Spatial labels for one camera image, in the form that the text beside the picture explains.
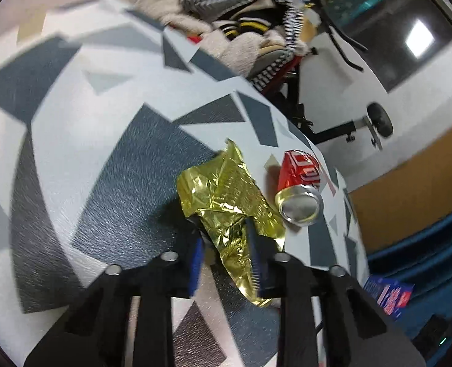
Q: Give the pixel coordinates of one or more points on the pile of clothes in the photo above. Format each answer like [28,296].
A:
[237,51]

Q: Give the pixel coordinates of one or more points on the geometric patterned tablecloth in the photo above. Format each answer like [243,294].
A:
[95,160]

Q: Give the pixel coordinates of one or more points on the dark framed window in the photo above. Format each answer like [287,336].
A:
[382,7]

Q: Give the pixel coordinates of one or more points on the red garment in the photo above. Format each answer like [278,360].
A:
[289,67]

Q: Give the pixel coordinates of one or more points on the black device with green light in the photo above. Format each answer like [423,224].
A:
[432,332]

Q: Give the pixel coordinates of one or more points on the dark jacket with yellow stripes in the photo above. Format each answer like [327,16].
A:
[256,19]

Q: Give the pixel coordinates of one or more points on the blue cardboard box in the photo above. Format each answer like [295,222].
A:
[390,294]

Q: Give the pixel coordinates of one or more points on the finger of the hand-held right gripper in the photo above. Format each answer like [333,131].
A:
[254,263]
[197,265]

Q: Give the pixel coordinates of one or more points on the gold foil wrapper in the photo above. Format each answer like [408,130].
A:
[226,195]

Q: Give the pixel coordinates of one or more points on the black wheeled cart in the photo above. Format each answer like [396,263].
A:
[333,133]

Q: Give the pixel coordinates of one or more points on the wooden door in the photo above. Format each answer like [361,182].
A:
[413,187]

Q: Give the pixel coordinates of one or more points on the red drink can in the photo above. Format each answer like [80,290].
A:
[300,174]

